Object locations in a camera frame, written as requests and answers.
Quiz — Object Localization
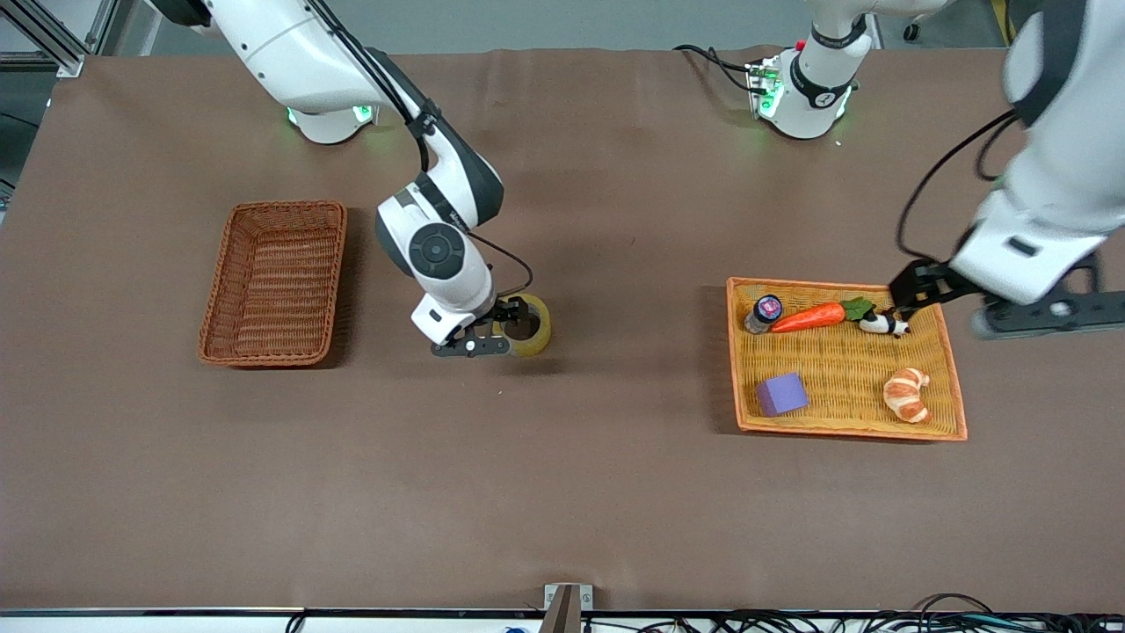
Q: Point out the toy croissant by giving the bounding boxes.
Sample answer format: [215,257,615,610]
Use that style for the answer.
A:
[883,367,931,425]

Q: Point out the black white panda figure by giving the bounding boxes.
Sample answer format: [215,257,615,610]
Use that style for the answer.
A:
[859,309,911,339]

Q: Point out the purple cube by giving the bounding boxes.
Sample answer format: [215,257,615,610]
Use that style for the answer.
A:
[756,372,810,418]

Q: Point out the brown wicker basket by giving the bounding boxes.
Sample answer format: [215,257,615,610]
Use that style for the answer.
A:
[197,200,349,367]

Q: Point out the black cable bundle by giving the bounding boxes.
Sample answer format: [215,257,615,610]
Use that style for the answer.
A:
[584,593,1125,633]

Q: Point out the small bottle blue lid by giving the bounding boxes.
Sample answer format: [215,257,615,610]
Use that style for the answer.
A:
[744,295,784,335]

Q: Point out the orange toy carrot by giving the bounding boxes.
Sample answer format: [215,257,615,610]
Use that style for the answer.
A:
[771,297,875,334]

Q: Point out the black arm base cable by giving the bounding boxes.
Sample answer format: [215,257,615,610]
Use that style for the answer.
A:
[672,44,758,94]

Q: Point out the aluminium frame profile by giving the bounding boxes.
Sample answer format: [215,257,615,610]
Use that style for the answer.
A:
[0,0,120,76]

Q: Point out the orange yellow wicker basket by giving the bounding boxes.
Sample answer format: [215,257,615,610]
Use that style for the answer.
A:
[726,277,969,442]

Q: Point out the brown table cover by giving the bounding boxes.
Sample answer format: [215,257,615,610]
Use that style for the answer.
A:
[0,46,1125,614]

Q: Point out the office chair caster leg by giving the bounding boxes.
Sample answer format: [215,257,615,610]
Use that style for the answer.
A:
[903,0,961,41]

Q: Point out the yellow tape roll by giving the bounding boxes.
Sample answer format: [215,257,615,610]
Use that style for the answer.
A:
[490,294,553,358]

